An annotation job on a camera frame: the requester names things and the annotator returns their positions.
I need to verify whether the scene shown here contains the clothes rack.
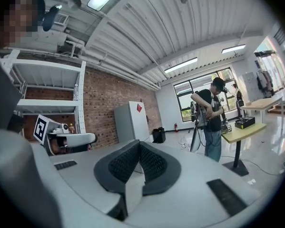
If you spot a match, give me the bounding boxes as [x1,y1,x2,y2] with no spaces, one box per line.
[256,70,275,98]

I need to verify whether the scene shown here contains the long wooden table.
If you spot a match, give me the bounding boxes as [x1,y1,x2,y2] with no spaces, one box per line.
[241,96,284,124]

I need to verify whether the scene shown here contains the person's grey shirt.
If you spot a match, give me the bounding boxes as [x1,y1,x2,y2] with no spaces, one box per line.
[0,41,23,130]

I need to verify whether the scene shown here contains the head-worn black camera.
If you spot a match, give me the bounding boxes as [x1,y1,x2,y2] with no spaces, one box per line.
[42,4,62,32]

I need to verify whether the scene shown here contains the white ceiling pipes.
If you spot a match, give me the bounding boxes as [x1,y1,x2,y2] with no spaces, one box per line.
[0,29,162,91]

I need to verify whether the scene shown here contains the black-framed window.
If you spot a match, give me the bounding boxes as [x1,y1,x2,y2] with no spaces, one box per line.
[173,67,236,123]

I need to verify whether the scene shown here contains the white air vent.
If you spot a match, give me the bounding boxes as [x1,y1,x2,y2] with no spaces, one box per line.
[53,13,70,25]

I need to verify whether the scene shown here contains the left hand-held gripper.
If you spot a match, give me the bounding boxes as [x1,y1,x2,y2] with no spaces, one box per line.
[34,114,98,155]

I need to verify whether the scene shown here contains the person's head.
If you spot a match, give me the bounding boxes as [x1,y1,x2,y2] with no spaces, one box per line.
[0,0,47,49]

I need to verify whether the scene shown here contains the white lockers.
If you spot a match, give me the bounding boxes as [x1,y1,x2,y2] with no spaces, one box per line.
[242,72,263,103]

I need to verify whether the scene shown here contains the small white camera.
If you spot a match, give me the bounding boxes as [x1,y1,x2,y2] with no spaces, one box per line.
[53,123,69,134]

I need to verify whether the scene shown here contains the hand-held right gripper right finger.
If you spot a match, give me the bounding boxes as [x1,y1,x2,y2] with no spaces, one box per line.
[124,140,262,228]

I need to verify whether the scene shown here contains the black bin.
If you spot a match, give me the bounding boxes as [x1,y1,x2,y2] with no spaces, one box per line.
[152,126,166,144]

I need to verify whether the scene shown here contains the white shelving unit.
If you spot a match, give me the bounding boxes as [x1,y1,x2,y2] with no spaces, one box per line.
[0,48,87,142]

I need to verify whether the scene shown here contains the square wooden pedestal table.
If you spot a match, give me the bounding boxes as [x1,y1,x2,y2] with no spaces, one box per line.
[221,122,267,177]

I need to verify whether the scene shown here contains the black equipment box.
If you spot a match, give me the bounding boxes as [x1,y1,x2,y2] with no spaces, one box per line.
[235,116,256,129]

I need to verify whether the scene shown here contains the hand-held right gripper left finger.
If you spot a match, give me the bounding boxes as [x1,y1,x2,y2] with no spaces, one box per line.
[31,139,143,228]

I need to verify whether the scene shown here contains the grey metal cabinet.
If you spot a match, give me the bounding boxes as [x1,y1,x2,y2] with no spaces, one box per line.
[113,100,150,143]

